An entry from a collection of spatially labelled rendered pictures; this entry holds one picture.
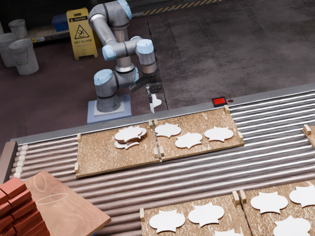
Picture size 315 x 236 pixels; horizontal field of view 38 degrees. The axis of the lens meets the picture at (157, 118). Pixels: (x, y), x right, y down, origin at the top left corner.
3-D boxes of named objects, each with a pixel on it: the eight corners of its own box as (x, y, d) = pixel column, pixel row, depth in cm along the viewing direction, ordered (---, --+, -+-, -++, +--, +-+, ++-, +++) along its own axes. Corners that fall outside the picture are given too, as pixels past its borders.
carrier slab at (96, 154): (78, 138, 250) (78, 136, 249) (152, 124, 250) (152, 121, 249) (76, 178, 220) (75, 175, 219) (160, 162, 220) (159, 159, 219)
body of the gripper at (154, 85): (163, 94, 226) (160, 72, 220) (146, 97, 226) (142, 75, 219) (161, 87, 232) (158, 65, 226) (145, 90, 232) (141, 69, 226)
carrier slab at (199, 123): (153, 123, 250) (153, 121, 249) (227, 109, 251) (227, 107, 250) (161, 161, 220) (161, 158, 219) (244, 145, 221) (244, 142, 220)
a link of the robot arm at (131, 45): (121, 38, 227) (127, 45, 218) (142, 33, 230) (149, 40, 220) (123, 53, 231) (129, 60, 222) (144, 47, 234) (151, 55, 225)
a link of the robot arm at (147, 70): (140, 67, 217) (139, 60, 224) (142, 76, 220) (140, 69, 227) (156, 64, 217) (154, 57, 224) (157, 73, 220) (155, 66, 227)
